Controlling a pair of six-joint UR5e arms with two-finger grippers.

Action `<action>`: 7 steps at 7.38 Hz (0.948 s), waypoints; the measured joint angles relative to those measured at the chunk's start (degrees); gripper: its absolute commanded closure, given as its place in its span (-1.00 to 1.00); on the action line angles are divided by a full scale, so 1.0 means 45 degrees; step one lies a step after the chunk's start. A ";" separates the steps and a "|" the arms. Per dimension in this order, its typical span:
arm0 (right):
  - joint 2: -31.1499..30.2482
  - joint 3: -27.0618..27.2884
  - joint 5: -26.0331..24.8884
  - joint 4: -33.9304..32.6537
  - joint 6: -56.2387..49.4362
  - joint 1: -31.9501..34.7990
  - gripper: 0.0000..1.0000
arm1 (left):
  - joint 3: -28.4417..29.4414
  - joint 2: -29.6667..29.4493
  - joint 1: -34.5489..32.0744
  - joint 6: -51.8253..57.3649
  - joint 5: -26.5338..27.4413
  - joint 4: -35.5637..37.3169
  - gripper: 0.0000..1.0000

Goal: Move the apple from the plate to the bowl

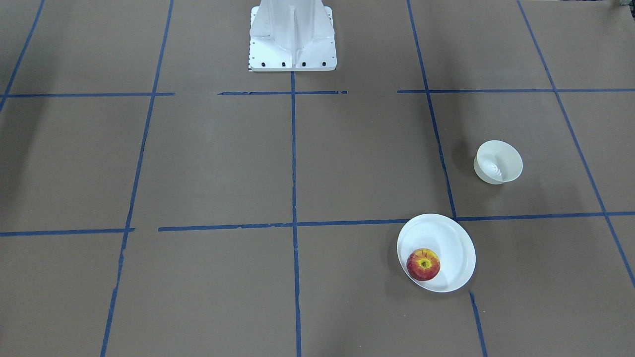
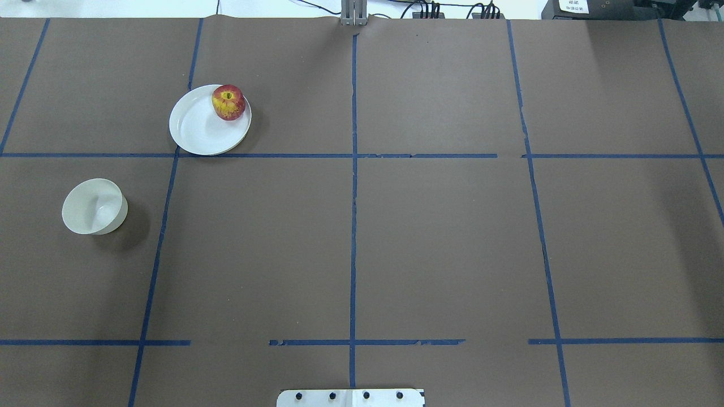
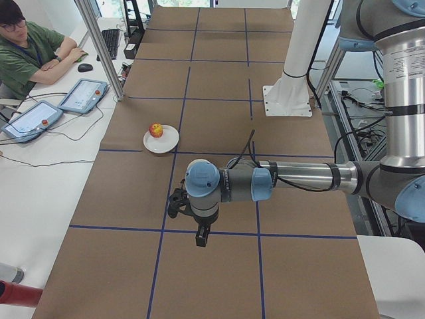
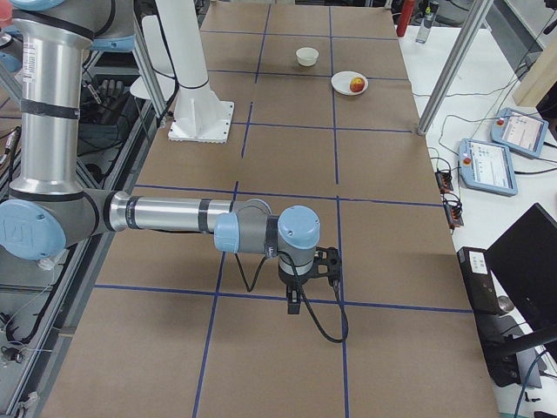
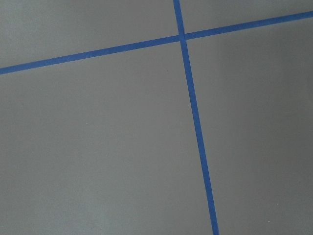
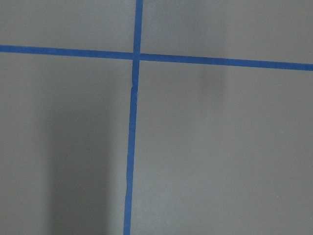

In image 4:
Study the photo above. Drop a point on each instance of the aluminium side frame rail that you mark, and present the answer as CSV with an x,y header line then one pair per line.
x,y
43,307

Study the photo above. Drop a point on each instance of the black monitor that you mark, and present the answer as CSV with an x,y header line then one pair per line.
x,y
523,260

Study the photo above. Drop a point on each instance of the aluminium frame post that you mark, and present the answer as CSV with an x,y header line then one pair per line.
x,y
463,42

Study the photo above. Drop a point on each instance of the clear bottle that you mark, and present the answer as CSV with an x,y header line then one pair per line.
x,y
428,19

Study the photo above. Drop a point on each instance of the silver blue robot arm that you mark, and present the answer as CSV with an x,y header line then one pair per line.
x,y
48,210

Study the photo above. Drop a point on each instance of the far orange circuit board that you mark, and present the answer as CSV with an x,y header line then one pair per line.
x,y
444,179

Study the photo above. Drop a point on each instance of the red bottle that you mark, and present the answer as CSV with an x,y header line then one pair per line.
x,y
405,17

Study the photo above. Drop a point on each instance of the orange circuit board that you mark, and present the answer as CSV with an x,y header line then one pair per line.
x,y
444,179
453,210

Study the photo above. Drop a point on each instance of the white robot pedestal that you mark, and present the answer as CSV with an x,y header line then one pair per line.
x,y
175,49

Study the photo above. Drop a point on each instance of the black box with label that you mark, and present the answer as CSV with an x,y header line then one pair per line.
x,y
478,280

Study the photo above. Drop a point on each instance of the near teach pendant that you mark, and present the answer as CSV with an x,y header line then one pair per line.
x,y
486,166

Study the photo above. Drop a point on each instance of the far teach pendant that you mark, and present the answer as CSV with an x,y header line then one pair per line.
x,y
520,132

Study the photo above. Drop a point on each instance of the white plate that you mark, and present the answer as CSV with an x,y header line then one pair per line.
x,y
340,82

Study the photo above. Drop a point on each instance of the wooden board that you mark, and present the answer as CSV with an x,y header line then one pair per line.
x,y
539,80

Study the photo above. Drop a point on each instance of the teach pendant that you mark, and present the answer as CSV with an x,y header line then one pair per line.
x,y
486,166
520,132

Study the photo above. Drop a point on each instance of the red yellow apple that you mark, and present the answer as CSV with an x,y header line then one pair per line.
x,y
357,85

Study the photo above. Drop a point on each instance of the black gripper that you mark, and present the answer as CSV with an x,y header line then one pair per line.
x,y
294,279

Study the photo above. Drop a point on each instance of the white bowl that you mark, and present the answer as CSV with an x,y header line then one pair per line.
x,y
307,56

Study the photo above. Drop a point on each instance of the near orange circuit board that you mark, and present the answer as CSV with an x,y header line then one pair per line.
x,y
453,210

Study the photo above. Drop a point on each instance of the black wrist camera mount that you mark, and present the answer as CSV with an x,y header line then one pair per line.
x,y
328,264

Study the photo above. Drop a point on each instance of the brown paper table mat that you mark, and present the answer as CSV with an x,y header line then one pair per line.
x,y
323,136

